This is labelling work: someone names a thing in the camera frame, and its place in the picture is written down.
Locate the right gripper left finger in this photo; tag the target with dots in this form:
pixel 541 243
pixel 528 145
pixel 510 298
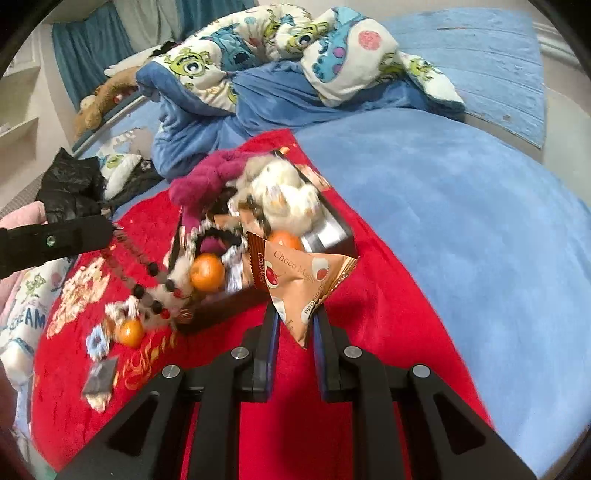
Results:
pixel 185 423

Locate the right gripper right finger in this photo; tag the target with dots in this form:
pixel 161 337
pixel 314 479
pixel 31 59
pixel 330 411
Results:
pixel 407 423

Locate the blue crochet scrunchie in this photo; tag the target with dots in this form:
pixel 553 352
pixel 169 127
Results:
pixel 97 344

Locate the orange mandarin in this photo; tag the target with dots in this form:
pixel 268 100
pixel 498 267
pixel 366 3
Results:
pixel 207 273
pixel 131 333

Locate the bead bracelet pink black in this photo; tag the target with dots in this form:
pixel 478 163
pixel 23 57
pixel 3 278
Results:
pixel 163 289

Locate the white crochet scrunchie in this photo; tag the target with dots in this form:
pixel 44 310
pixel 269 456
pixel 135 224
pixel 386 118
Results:
pixel 121 311

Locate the person left hand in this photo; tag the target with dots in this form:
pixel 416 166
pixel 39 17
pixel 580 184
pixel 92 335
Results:
pixel 8 400

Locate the pink quilted jacket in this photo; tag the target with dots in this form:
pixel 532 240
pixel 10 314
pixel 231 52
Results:
pixel 18 230

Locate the cream crochet coaster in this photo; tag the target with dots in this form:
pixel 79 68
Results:
pixel 98 401

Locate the black puffer jacket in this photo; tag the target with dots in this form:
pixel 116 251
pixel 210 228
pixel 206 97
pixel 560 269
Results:
pixel 71 188

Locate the red teddy bear blanket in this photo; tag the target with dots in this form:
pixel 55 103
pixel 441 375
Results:
pixel 295 434

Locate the white fuzzy hair claw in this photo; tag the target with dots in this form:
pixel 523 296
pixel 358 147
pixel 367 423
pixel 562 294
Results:
pixel 227 241

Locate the brown teddy bear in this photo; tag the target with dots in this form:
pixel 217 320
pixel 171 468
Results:
pixel 95 106

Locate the magenta plush bear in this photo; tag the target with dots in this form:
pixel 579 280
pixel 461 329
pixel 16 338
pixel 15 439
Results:
pixel 199 189

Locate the orange mandarin in tray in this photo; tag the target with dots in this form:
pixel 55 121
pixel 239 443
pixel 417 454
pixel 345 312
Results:
pixel 207 273

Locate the dark rectangular tray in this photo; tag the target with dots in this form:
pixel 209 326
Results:
pixel 254 226

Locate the blue monster print comforter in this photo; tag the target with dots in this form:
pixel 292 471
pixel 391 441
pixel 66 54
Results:
pixel 278 67

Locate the white plush bunny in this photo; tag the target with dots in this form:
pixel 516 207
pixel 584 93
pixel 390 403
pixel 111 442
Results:
pixel 275 185

